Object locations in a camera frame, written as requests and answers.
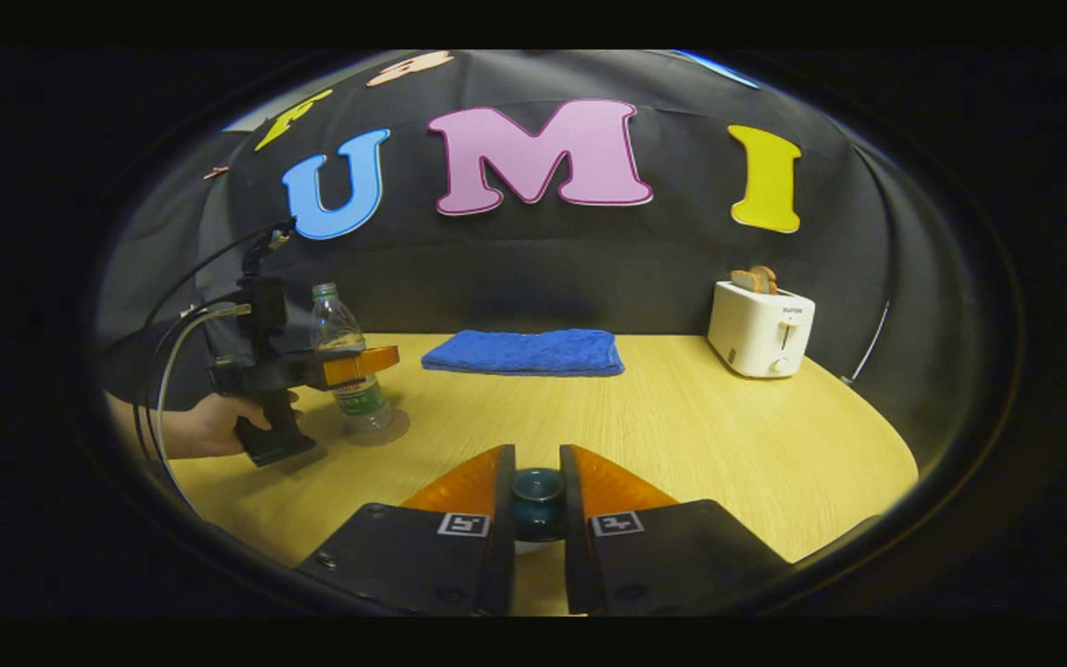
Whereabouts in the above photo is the round brown coaster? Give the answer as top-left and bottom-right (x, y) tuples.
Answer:
(341, 408), (411, 448)

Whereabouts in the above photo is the black cable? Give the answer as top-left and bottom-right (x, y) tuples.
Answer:
(131, 218), (298, 464)

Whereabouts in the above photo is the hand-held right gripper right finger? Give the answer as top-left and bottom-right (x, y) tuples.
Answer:
(559, 445), (793, 617)

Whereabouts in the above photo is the dark blue teacup lid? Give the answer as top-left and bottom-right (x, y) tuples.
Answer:
(510, 468), (567, 544)

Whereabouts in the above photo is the grey cable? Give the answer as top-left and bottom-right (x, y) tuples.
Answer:
(149, 304), (253, 485)

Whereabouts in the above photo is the folded blue towel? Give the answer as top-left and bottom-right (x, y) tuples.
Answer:
(421, 329), (627, 378)

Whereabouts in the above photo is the white toaster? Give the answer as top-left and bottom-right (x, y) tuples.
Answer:
(707, 281), (817, 379)

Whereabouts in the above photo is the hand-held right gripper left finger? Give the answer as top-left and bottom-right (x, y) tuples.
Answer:
(297, 445), (518, 617)

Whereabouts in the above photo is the white toaster cable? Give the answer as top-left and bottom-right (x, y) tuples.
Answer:
(843, 297), (892, 386)

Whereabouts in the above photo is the black backdrop cloth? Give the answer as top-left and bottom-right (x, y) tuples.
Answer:
(94, 51), (998, 483)

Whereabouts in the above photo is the clear plastic water bottle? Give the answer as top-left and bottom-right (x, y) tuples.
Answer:
(310, 283), (395, 436)

